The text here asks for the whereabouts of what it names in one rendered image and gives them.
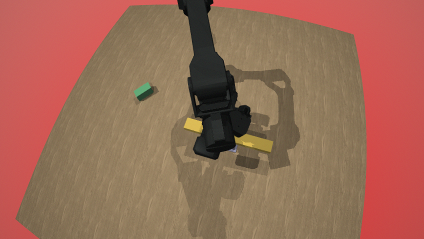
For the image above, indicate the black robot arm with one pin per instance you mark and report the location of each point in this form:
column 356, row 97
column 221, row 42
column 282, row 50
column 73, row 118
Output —
column 209, row 81

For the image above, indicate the yellow bar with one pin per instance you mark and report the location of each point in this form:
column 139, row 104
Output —
column 247, row 140

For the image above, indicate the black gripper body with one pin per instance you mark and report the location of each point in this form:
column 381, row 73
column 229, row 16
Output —
column 199, row 147

